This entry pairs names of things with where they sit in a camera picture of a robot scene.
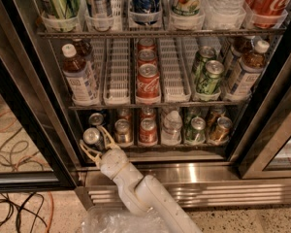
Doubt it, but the clear water bottle bottom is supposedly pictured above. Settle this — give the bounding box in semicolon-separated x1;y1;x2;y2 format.
161;111;182;146

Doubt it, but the green soda can bottom front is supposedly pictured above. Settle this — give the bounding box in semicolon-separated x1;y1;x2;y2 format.
185;116;206;145

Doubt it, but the clear plastic bin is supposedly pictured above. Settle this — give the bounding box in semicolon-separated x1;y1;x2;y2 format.
81;201;188;233

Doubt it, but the empty white tray right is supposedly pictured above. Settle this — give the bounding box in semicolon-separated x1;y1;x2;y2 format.
158;39;191;103

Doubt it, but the orange floor cable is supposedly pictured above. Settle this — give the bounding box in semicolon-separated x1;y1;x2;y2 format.
44;191;55;233

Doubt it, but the green soda can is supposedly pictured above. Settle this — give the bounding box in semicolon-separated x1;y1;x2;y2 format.
185;116;206;145
184;107;201;124

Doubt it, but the brown soda can rear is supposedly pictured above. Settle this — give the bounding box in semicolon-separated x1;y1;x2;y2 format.
116;108;132;120

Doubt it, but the red coca-cola bottle top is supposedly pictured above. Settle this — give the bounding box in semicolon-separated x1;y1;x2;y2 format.
245;0;289;29

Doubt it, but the iced tea bottle left rear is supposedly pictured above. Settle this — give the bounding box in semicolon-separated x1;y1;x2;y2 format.
73;39;98;83

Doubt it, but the red coke can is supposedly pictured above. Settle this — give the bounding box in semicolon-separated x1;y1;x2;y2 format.
137;50;157;66
137;38;156;51
140;107;156;119
139;117;157;146

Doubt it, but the blue pepsi can front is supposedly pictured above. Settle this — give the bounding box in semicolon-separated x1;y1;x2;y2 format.
83;127;104;150

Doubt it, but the red coke can middle rear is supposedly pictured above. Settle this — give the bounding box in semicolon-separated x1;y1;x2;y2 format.
137;38;156;51

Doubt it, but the gold soda can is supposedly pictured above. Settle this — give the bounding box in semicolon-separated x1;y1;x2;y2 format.
206;105;226;127
209;116;233;144

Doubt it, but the blue pepsi can rear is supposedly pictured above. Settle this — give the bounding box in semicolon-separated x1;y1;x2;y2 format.
88;113;105;127

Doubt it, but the right glass fridge door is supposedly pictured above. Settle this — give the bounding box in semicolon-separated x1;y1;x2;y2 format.
239;86;291;179

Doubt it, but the black floor cable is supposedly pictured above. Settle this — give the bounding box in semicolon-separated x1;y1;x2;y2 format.
0;191;49;233

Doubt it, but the blue pepsi bottle top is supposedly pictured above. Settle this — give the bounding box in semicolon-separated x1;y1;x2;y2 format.
131;0;160;25

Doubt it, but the iced tea bottle right rear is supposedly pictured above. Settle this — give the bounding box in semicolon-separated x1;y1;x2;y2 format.
222;36;256;73

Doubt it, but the blue pepsi can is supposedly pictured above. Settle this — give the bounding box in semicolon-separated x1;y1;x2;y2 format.
83;127;104;150
88;113;105;127

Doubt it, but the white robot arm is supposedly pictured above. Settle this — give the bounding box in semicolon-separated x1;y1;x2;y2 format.
80;125;203;233

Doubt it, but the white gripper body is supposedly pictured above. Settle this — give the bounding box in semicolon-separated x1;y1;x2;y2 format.
100;149;129;180

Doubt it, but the glass fridge door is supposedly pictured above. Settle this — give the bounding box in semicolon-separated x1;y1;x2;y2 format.
0;39;78;192
239;86;291;179

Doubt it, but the gold soda can rear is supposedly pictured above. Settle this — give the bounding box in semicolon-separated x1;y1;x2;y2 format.
206;105;226;127

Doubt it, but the gold soda can front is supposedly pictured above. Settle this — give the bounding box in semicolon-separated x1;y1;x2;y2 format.
209;116;233;144

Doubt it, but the green bottle top shelf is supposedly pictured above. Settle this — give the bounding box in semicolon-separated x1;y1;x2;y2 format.
34;0;85;21

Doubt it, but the left glass fridge door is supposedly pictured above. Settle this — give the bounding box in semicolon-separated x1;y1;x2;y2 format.
0;39;78;192

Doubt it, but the iced tea bottle left front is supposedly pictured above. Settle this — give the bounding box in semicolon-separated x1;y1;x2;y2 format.
62;44;96;105

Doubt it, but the green can middle rear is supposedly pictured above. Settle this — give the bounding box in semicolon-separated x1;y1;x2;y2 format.
191;46;216;79

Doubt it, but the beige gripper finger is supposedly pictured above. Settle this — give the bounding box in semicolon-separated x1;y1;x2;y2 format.
97;125;119;150
80;140;102;167

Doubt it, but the green can middle front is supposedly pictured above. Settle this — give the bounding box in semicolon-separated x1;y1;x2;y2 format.
196;60;224;95

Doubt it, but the green soda can bottom rear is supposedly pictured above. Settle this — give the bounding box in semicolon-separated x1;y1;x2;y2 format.
184;107;201;124

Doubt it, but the steel fridge base grille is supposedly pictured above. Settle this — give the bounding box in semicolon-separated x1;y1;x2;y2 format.
75;163;291;209

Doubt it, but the silver bottle top shelf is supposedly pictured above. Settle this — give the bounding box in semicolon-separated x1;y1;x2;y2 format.
86;0;113;18

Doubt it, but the iced tea bottle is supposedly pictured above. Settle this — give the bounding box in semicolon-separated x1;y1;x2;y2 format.
222;36;256;73
62;44;96;105
226;40;270;96
73;39;98;83

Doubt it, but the red coke can bottom front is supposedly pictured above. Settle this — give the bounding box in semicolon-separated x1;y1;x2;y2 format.
139;117;157;146

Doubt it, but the red coke can bottom rear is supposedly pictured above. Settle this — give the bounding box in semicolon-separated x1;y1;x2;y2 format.
140;107;156;119

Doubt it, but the red coca-cola can middle front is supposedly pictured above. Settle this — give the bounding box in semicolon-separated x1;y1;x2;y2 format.
137;64;159;98

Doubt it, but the iced tea bottle right front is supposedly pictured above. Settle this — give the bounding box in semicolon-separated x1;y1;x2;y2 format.
226;40;270;96

